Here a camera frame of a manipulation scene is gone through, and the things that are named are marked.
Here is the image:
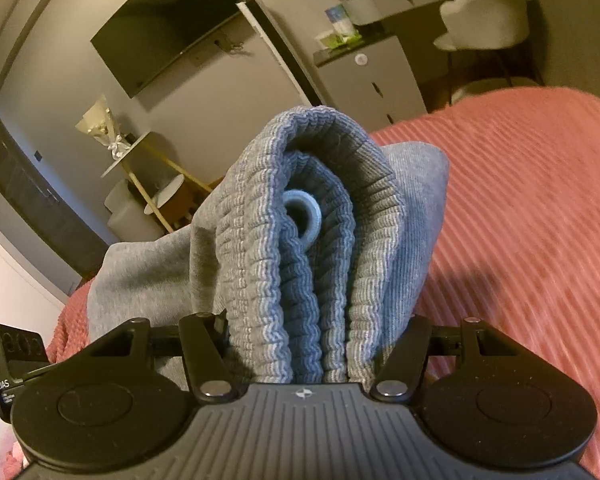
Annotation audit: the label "grey sweatpants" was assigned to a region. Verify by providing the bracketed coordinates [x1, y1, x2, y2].
[86, 106, 449, 386]

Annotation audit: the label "pink ribbed bedspread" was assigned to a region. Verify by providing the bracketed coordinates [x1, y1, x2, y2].
[22, 87, 600, 479]

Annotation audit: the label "grey round pouf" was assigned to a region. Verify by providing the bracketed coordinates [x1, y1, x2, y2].
[104, 179, 164, 242]

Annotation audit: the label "wrapped flower bouquet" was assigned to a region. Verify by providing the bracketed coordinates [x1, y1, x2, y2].
[76, 94, 131, 160]

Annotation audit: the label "grey cabinet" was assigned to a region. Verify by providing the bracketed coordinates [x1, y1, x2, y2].
[314, 35, 427, 132]

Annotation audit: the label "white scalloped chair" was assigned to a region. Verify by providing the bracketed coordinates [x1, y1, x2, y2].
[432, 0, 531, 101]

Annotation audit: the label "white door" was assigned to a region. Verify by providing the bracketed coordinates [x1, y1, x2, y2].
[237, 0, 328, 106]

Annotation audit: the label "white plastic bottle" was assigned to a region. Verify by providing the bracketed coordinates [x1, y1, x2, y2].
[325, 4, 358, 38]

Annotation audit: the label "wall mounted television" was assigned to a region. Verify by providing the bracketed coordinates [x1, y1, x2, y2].
[91, 0, 240, 98]

